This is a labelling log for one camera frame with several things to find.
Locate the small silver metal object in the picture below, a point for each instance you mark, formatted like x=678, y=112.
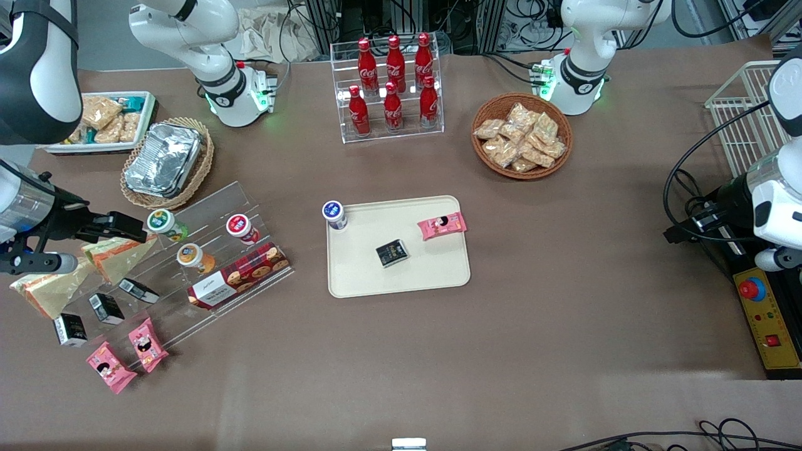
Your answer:
x=408, y=444

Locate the crumpled beige cloth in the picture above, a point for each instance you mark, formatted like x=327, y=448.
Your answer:
x=269, y=34

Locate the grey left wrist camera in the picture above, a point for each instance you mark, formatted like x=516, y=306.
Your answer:
x=774, y=259

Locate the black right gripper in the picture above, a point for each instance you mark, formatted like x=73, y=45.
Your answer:
x=64, y=220

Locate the triangular sandwich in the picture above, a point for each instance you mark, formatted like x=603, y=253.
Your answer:
x=44, y=294
x=119, y=257

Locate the red cookie box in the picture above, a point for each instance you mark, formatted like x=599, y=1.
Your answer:
x=241, y=274

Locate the blue-capped small bottle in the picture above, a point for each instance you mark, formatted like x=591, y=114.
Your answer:
x=334, y=213

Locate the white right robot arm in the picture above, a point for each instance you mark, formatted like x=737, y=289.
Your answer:
x=235, y=103

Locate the white plastic bin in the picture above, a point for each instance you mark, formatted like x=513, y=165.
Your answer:
x=94, y=148

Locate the pink snack packet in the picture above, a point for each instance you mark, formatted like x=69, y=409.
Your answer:
x=110, y=368
x=148, y=345
x=442, y=226

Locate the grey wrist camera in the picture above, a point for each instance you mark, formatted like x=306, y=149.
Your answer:
x=37, y=263
x=774, y=259

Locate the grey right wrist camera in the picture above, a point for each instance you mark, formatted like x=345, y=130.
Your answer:
x=37, y=263

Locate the clear acrylic stepped shelf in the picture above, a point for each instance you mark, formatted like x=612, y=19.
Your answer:
x=213, y=207

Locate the yellow control box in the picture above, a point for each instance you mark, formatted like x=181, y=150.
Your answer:
x=777, y=326

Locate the beige plastic tray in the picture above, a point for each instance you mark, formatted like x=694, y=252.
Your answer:
x=432, y=269

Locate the green-capped small bottle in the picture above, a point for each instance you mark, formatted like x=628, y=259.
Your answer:
x=164, y=223

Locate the oval wicker basket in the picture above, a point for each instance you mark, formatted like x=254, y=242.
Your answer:
x=200, y=169

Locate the red emergency stop button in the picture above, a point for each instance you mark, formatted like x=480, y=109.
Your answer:
x=752, y=289

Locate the round wicker basket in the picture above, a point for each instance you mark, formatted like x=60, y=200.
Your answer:
x=489, y=106

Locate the stacked foil containers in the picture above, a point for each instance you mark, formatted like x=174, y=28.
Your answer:
x=163, y=160

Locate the clear acrylic bottle rack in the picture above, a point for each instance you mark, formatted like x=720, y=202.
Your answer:
x=385, y=136

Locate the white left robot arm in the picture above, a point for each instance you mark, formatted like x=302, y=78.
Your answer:
x=589, y=75

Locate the red cola bottle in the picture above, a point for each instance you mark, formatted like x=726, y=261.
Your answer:
x=393, y=111
x=395, y=62
x=367, y=66
x=359, y=116
x=428, y=105
x=424, y=59

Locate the red-capped small bottle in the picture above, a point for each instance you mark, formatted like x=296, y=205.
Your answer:
x=240, y=227

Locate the small black box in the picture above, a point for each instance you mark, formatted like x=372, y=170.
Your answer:
x=392, y=253
x=106, y=309
x=70, y=330
x=139, y=290

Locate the orange-capped small bottle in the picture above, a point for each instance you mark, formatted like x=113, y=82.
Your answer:
x=192, y=256

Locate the clear-wrapped cracker packet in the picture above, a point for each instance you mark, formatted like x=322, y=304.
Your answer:
x=100, y=110
x=109, y=133
x=130, y=127

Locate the clear-wrapped snack packet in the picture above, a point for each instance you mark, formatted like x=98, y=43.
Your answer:
x=501, y=151
x=546, y=127
x=536, y=155
x=523, y=116
x=523, y=165
x=555, y=149
x=488, y=129

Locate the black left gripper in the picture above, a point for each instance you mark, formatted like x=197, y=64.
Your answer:
x=730, y=195

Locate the teal snack packet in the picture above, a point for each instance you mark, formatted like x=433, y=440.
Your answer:
x=133, y=102

